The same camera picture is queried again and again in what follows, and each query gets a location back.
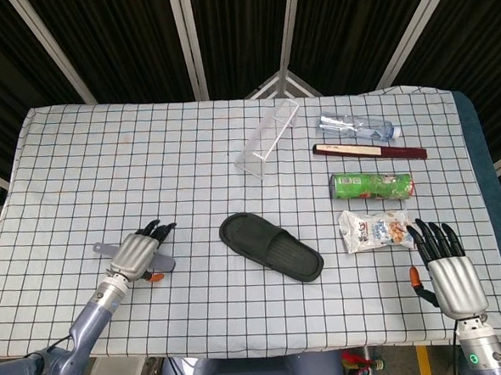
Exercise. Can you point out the green chips can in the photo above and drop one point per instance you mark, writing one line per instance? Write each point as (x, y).
(371, 184)

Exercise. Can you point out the dark red folding fan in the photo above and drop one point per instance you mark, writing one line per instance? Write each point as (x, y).
(369, 150)

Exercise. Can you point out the white snack bag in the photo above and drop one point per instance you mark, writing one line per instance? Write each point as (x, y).
(372, 231)

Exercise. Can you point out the clear acrylic box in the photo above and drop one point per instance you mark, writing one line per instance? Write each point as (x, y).
(269, 139)

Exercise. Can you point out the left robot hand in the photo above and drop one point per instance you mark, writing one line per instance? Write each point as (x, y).
(135, 256)

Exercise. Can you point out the clear plastic water bottle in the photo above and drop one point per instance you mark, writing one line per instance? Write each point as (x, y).
(355, 126)

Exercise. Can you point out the checkered tablecloth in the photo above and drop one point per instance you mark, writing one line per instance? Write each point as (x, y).
(189, 165)

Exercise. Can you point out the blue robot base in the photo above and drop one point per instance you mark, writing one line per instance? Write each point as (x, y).
(266, 371)

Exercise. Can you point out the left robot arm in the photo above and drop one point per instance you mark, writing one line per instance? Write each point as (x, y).
(81, 334)

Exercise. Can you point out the grey tool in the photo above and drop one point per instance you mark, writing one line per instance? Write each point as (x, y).
(165, 263)

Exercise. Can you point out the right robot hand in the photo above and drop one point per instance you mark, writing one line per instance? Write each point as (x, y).
(454, 279)

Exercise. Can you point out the black slipper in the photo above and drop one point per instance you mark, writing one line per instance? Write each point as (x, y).
(271, 248)

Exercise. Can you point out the white frame stand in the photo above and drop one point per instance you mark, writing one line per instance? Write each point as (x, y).
(282, 85)

